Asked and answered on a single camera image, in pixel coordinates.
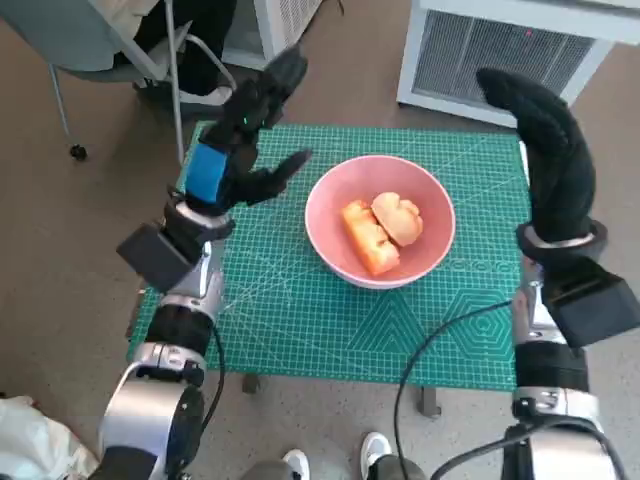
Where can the person with white shoes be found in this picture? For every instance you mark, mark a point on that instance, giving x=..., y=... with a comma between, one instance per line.
x=375, y=447

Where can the large white mesh cabinet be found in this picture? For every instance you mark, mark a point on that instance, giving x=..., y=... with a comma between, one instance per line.
x=500, y=55

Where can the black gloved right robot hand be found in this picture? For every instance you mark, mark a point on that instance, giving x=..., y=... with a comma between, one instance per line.
x=560, y=175

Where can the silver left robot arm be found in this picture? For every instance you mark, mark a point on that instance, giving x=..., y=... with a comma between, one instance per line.
x=140, y=425

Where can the round bread bun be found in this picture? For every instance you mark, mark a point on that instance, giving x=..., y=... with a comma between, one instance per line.
x=397, y=215

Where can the dark table leg bracket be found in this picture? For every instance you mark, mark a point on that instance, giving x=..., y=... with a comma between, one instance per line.
x=251, y=383
x=429, y=402

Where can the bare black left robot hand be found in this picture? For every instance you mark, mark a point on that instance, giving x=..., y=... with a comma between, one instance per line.
x=207, y=175

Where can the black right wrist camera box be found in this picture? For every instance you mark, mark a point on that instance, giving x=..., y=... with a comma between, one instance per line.
x=590, y=305

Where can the green cutting mat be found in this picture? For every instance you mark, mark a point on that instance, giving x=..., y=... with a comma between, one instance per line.
x=300, y=325

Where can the pink bowl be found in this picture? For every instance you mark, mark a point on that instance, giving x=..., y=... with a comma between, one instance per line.
x=325, y=220

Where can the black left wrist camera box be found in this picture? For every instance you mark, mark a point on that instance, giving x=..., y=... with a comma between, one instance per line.
x=152, y=255

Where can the grey office chair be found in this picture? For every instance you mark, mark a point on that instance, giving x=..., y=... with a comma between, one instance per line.
x=75, y=30

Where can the long toasted bread loaf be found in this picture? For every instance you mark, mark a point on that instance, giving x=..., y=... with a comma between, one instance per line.
x=367, y=240

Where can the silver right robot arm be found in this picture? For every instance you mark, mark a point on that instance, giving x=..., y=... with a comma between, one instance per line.
x=550, y=365

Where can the seated person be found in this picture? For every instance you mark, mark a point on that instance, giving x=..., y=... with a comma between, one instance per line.
x=200, y=50

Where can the small white mesh cabinet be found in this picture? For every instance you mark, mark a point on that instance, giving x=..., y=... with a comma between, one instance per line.
x=285, y=25

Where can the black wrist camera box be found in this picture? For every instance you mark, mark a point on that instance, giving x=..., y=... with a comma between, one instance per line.
x=590, y=305
x=152, y=255

